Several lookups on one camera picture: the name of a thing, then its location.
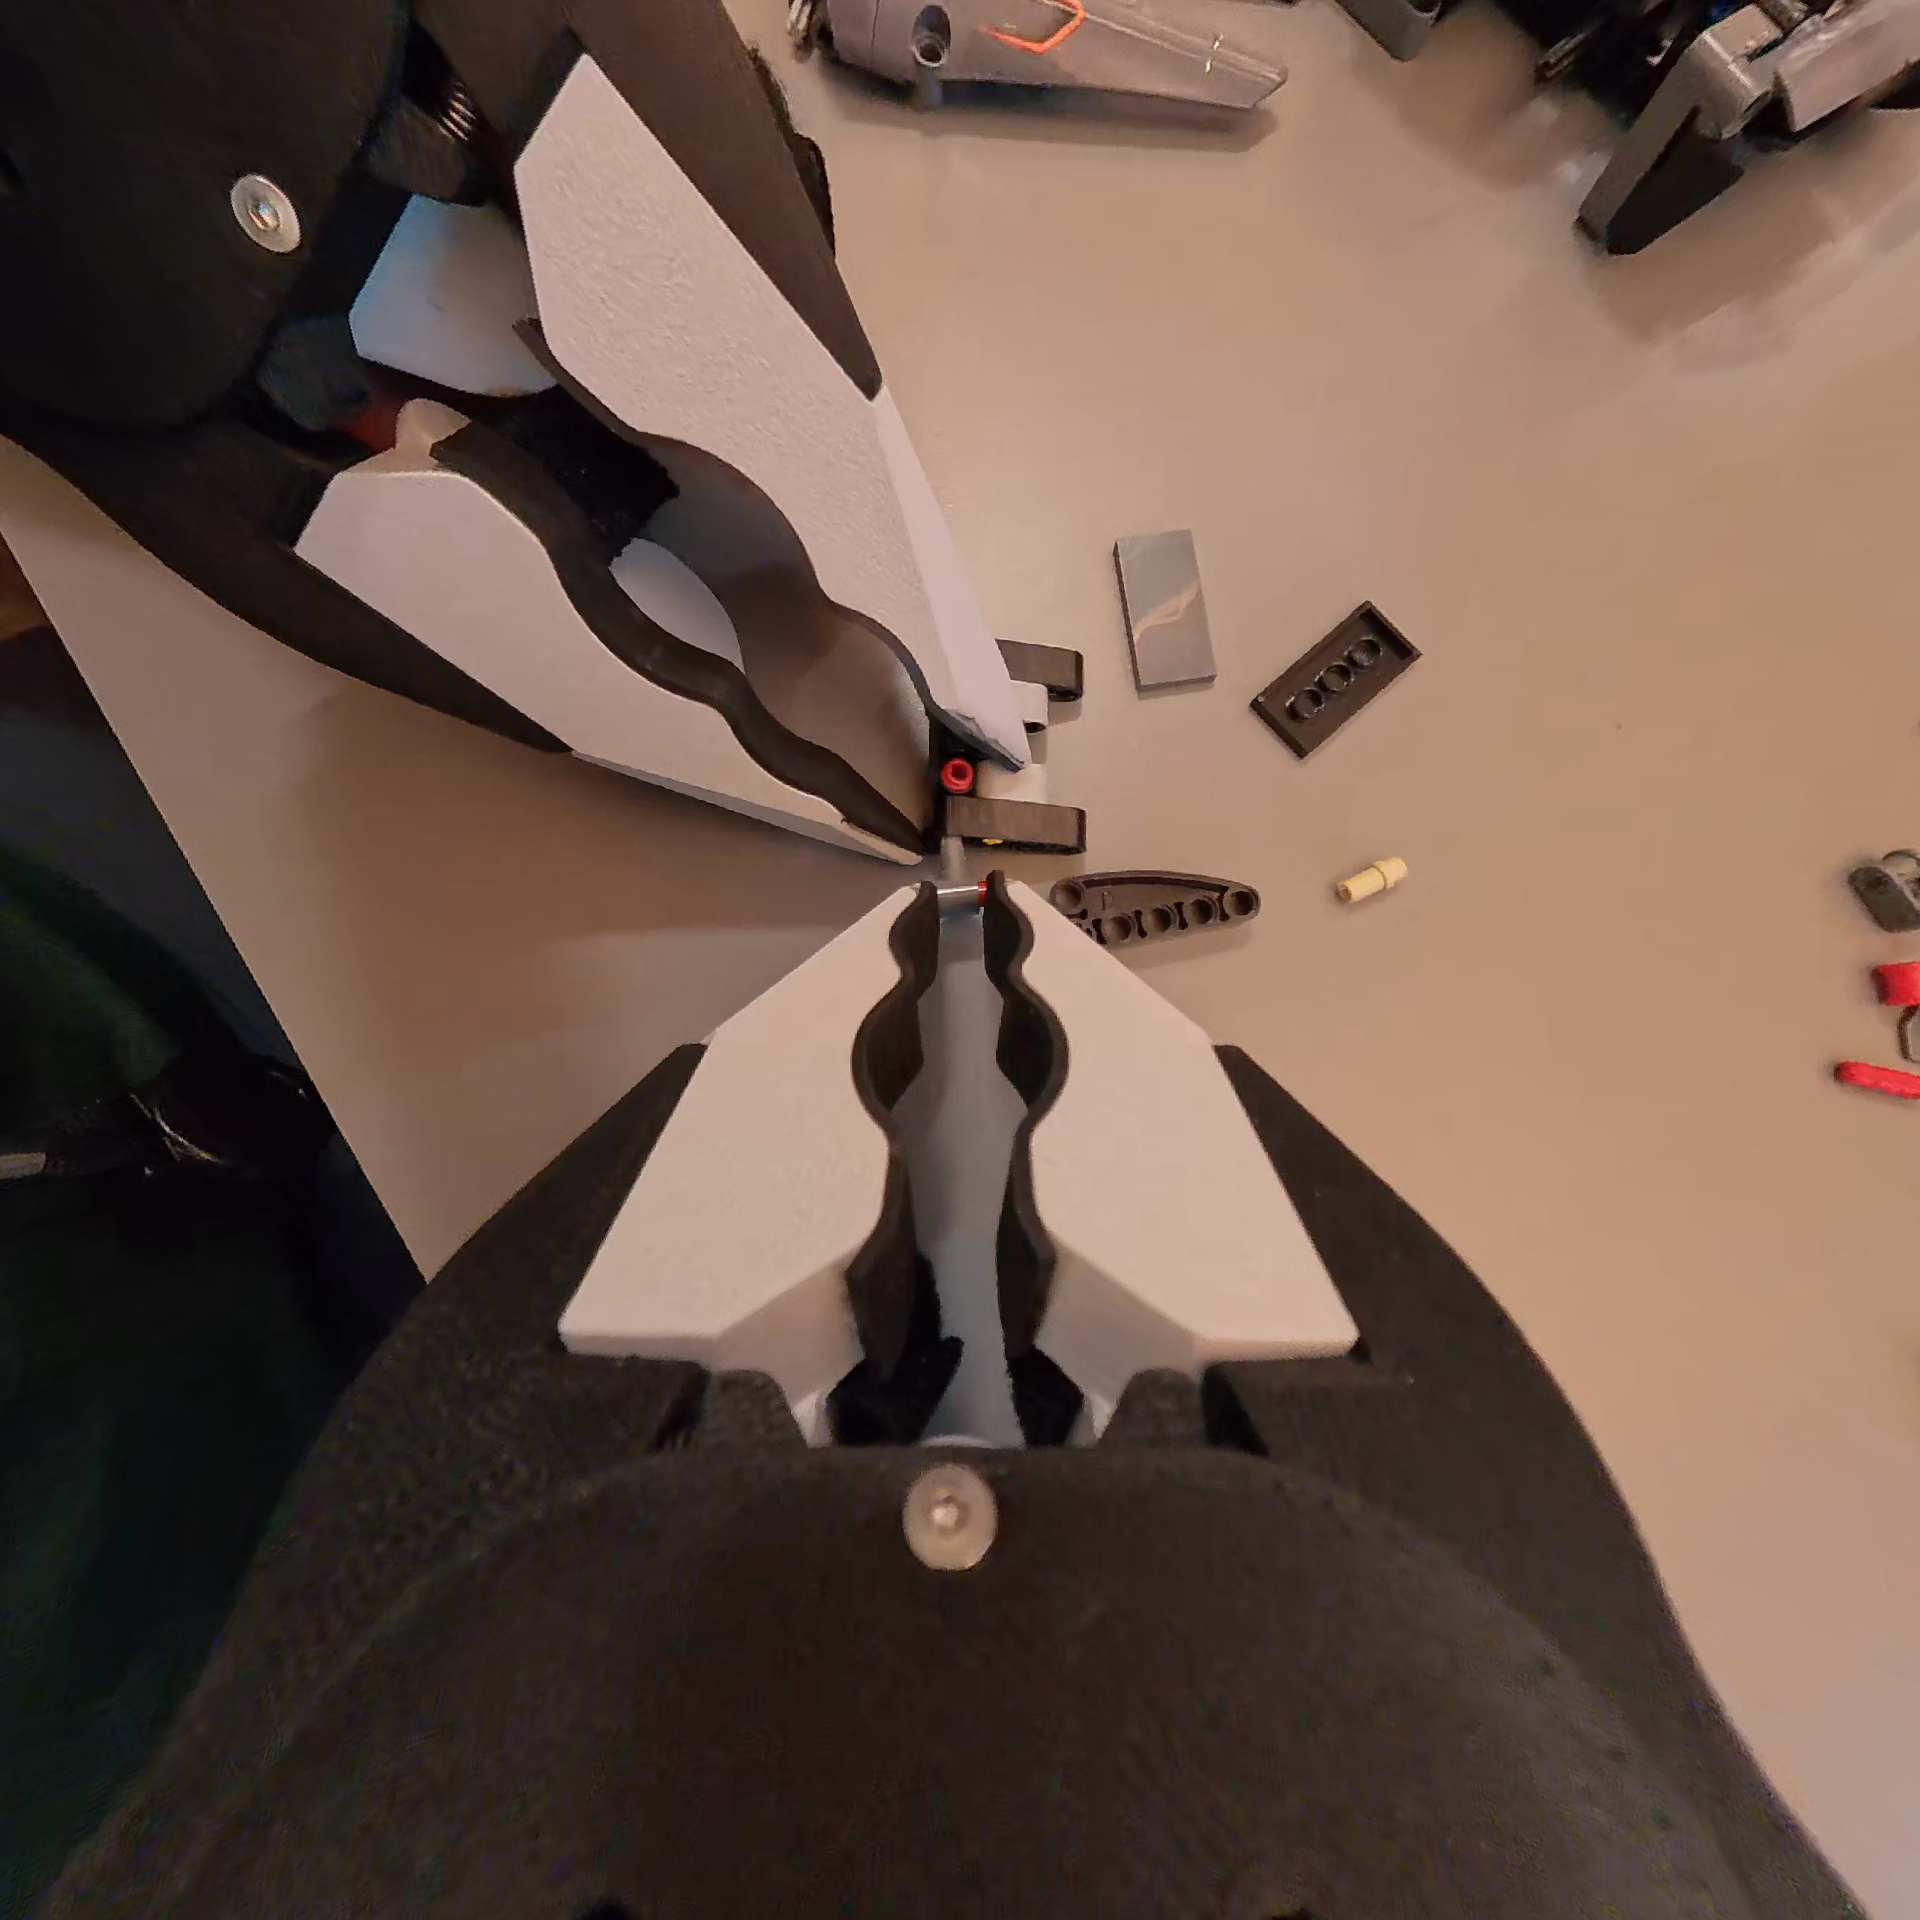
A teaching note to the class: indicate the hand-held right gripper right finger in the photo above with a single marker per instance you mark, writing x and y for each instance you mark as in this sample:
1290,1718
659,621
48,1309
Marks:
1184,1186

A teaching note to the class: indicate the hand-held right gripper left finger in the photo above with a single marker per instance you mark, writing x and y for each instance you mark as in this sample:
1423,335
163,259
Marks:
734,1186

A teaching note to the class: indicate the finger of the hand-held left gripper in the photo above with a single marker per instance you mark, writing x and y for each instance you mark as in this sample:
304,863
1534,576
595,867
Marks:
494,599
704,301

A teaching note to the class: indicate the small grey lego connector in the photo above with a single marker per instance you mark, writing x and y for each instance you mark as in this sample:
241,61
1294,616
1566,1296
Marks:
961,898

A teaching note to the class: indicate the black lego frame assembly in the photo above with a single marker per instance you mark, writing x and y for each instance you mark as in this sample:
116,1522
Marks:
1019,821

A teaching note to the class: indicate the black curved lego beam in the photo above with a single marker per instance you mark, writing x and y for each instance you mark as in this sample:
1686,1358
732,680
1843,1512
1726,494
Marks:
1154,908

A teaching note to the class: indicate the tan lego pin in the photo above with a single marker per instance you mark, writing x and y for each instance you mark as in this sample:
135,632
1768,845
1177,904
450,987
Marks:
1369,883

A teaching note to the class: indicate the grey lego wing panel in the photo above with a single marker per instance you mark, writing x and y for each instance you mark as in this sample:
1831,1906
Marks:
1050,54

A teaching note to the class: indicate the black three-hole lego plate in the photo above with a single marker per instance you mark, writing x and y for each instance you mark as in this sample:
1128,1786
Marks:
1335,678

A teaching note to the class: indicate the grey flat lego tile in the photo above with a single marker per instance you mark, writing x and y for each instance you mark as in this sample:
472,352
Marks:
1167,608

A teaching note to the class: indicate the pile of loose lego pieces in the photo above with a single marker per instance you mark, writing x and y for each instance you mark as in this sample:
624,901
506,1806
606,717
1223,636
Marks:
1892,984

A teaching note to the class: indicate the partly built lego car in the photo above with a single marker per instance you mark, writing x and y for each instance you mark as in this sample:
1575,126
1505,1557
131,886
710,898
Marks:
1724,90

